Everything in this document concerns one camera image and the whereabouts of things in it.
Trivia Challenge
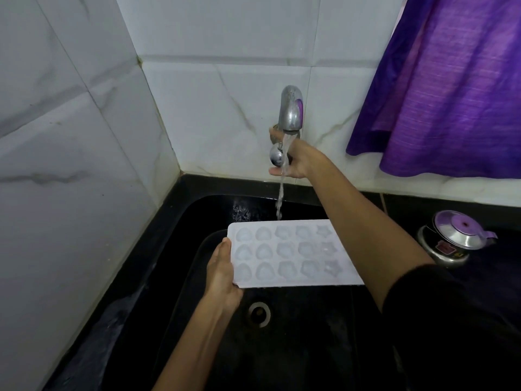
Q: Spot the purple curtain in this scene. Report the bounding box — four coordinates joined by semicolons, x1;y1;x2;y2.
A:
345;0;521;180

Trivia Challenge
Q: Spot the white ice cube tray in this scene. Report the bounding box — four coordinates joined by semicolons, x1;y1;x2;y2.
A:
227;219;365;289

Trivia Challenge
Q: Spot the person's right hand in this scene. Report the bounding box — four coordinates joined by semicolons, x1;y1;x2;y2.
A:
268;128;329;179

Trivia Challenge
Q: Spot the black sink basin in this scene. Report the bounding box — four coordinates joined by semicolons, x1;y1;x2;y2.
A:
43;173;521;391

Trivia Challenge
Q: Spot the round metal sink drain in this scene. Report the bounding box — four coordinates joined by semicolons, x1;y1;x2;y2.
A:
248;301;272;329

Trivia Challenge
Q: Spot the black sleeve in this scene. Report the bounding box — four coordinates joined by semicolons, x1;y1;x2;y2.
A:
382;262;521;391

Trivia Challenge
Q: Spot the person's left hand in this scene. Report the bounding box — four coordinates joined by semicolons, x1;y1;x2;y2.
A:
202;237;245;315

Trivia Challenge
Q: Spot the person's left forearm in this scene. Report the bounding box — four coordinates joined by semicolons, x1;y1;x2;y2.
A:
152;296;242;391

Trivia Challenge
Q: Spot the chrome wall tap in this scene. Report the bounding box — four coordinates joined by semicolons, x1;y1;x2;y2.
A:
269;85;304;167

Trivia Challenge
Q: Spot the stream of water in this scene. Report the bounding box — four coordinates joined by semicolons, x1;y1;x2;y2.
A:
275;133;296;221

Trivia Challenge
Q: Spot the steel kettle with purple lid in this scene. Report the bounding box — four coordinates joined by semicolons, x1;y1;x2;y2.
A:
415;210;498;269

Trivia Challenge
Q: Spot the person's right forearm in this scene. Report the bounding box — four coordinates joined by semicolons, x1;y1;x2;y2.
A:
307;158;435;312

